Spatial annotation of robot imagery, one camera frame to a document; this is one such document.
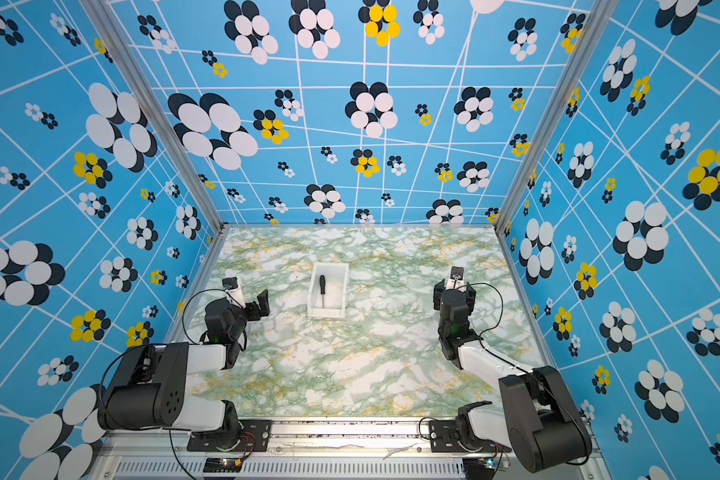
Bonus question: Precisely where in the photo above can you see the black handle screwdriver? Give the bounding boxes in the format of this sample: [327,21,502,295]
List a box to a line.
[318,275,327,308]

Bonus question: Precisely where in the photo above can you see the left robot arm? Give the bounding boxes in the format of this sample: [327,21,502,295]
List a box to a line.
[97,289,270,449]

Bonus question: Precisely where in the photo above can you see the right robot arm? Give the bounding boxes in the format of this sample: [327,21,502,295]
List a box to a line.
[433,267,593,473]

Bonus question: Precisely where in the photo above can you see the white plastic bin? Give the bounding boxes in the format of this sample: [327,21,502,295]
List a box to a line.
[307,262,349,319]

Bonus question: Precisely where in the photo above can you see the left circuit board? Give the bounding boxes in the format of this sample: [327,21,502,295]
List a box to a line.
[203,457,243,476]

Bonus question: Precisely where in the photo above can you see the circuit board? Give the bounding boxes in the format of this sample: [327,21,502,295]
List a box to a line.
[462,458,497,480]
[203,457,243,476]

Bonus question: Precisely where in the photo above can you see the right circuit board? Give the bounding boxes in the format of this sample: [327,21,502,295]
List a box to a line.
[462,458,497,480]

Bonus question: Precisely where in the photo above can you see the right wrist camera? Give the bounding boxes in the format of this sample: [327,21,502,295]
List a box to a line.
[446,266,465,290]

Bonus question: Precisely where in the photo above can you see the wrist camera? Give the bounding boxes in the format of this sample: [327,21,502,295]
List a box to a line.
[446,266,465,290]
[222,277,245,309]

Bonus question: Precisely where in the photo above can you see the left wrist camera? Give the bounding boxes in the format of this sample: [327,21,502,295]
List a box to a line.
[222,277,245,309]

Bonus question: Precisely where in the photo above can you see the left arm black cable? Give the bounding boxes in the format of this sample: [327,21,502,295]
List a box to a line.
[95,287,253,480]

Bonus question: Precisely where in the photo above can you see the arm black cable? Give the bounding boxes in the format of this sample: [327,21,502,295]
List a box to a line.
[418,281,592,469]
[95,287,253,480]

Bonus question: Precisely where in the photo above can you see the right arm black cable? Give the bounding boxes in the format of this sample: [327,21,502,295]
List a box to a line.
[418,281,592,469]

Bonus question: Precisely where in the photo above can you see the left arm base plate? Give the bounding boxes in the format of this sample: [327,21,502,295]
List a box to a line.
[187,419,272,454]

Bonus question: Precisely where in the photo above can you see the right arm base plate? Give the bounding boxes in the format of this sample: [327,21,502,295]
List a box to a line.
[418,417,512,456]

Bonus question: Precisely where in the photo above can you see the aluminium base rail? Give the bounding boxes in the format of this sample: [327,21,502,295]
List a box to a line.
[89,417,611,479]

